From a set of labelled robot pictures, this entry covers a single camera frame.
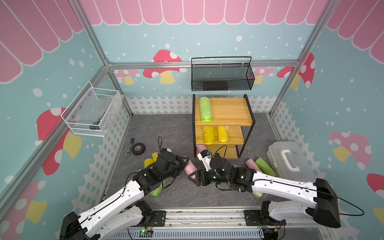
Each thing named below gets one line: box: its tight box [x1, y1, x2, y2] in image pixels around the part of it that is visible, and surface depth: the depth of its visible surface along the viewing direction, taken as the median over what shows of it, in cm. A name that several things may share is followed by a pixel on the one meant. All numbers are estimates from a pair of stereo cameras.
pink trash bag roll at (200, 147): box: [196, 144, 207, 153], surface depth 98 cm
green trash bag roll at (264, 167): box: [255, 157, 277, 177], surface depth 90 cm
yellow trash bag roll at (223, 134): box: [217, 126, 229, 144], surface depth 85 cm
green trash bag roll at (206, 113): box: [199, 96, 213, 122], surface depth 73 cm
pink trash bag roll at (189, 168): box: [184, 159, 198, 180], surface depth 72 cm
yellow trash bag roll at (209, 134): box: [202, 126, 215, 145], surface depth 84 cm
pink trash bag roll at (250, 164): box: [245, 158, 262, 172], surface depth 91 cm
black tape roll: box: [131, 142, 146, 155], surface depth 101 cm
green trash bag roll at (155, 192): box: [149, 182, 163, 197], surface depth 81 cm
